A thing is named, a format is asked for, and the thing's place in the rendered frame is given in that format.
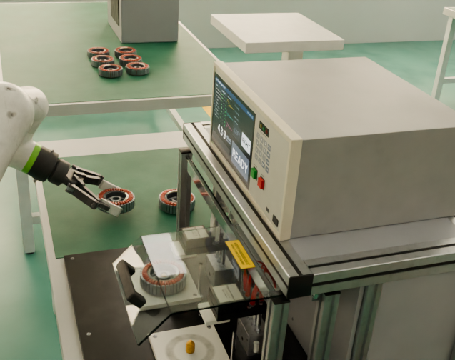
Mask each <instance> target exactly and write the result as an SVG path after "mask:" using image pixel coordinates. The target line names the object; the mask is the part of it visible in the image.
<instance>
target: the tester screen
mask: <svg viewBox="0 0 455 360"><path fill-rule="evenodd" d="M218 122H219V123H220V124H221V126H222V127H223V128H224V130H225V131H226V141H224V139H223V138H222V136H221V135H220V134H219V132H218V131H217V128H218ZM253 122H254V116H253V115H252V114H251V113H250V112H249V111H248V110H247V109H246V107H245V106H244V105H243V104H242V103H241V102H240V101H239V100H238V99H237V98H236V97H235V96H234V95H233V94H232V93H231V92H230V91H229V90H228V89H227V88H226V87H225V86H224V85H223V83H222V82H221V81H220V80H219V79H218V78H217V77H216V78H215V92H214V116H213V129H214V131H215V132H216V133H217V134H218V135H219V137H220V138H221V140H222V141H223V142H224V143H225V144H226V146H227V147H228V148H229V150H230V153H229V155H228V154H227V153H226V152H225V151H224V149H223V148H222V147H221V145H220V144H219V142H218V141H217V140H216V139H215V137H214V136H213V129H212V139H213V140H214V141H215V142H216V144H217V145H218V146H219V148H220V149H221V150H222V151H223V153H224V154H225V156H226V157H227V159H228V160H229V161H230V162H231V147H232V140H233V141H234V143H235V144H236V145H237V146H238V147H239V148H240V150H241V151H242V152H243V154H244V155H245V156H246V158H247V159H248V160H249V163H250V155H251V148H250V155H249V154H248V153H247V152H246V150H245V149H244V148H243V146H242V145H241V144H240V143H239V142H238V141H237V139H236V138H235V137H234V135H233V129H234V123H235V124H236V125H237V126H238V127H239V128H240V129H241V131H242V132H243V133H244V134H245V135H246V137H247V138H248V139H249V140H250V142H251V140H252V131H253ZM231 164H232V165H233V167H234V168H235V169H236V170H237V172H238V173H239V175H240V176H241V177H242V179H243V180H244V181H245V182H246V180H245V179H244V177H243V176H242V175H241V174H240V172H239V171H238V169H237V168H236V167H235V166H234V164H233V163H232V162H231ZM246 184H247V185H248V182H246Z"/></svg>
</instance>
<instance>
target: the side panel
mask: <svg viewBox="0 0 455 360"><path fill-rule="evenodd" d="M350 360H455V271H449V272H444V273H440V274H432V275H427V276H419V277H414V278H410V279H402V280H398V281H390V282H385V283H380V284H372V285H368V286H365V288H364V295H363V299H362V302H361V308H360V312H359V319H358V323H357V327H356V333H355V337H354V344H353V348H352V351H351V358H350Z"/></svg>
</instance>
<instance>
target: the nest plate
mask: <svg viewBox="0 0 455 360"><path fill-rule="evenodd" d="M188 340H192V341H193V342H194V343H195V351H194V353H192V354H188V353H186V343H187V341H188ZM149 341H150V344H151V347H152V350H153V353H154V356H155V359H156V360H230V359H229V357H228V354H227V352H226V350H225V348H224V346H223V344H222V342H221V339H220V338H219V335H218V334H217V331H216V329H215V327H214V325H209V326H206V324H202V325H198V326H190V327H186V328H181V329H174V330H169V331H162V332H157V333H153V334H152V335H151V336H150V337H149Z"/></svg>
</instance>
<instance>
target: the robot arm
mask: <svg viewBox="0 0 455 360"><path fill-rule="evenodd" d="M48 110H49V103H48V100H47V97H46V96H45V94H44V93H43V92H42V91H41V90H39V89H38V88H35V87H32V86H21V87H19V86H17V85H15V84H12V83H9V82H4V81H0V182H1V179H2V177H3V175H4V173H5V171H6V169H7V167H8V166H9V167H11V168H14V169H17V170H19V171H21V172H24V173H25V174H28V175H29V176H32V178H34V180H33V182H34V183H36V181H37V180H38V181H42V182H45V181H46V180H48V181H49V182H51V183H53V184H55V185H57V186H59V185H61V184H64V185H66V186H67V188H66V190H65V191H66V192H67V193H69V194H72V195H73V196H75V197H76V198H77V199H79V200H80V201H82V202H83V203H85V204H86V205H87V206H89V207H90V208H92V209H96V208H97V207H99V208H100V209H103V210H104V211H107V212H109V213H110V214H113V215H114V216H117V217H118V216H119V214H120V213H121V211H122V210H123V209H122V208H121V207H119V206H117V205H115V204H113V203H111V202H109V201H107V200H106V199H103V198H101V199H100V198H99V197H97V196H96V195H95V194H94V193H93V192H92V191H90V190H89V189H88V188H87V187H86V186H85V184H92V185H97V186H99V188H100V189H102V190H105V189H110V188H114V189H115V188H117V189H118V188H119V187H117V186H115V185H113V184H111V183H109V182H107V181H105V180H104V176H102V175H101V174H98V173H96V172H93V171H89V170H87V169H83V168H81V167H78V166H76V165H74V164H73V165H72V166H71V164H70V163H69V162H67V161H65V160H63V159H58V157H59V154H58V153H56V152H54V149H53V150H50V149H48V148H46V147H44V146H42V145H41V144H38V143H36V142H35V141H33V140H32V137H33V135H34V133H35V132H36V130H37V129H38V127H39V125H40V124H41V122H42V121H43V120H44V118H45V117H46V115H47V113H48ZM70 166H71V168H70Z"/></svg>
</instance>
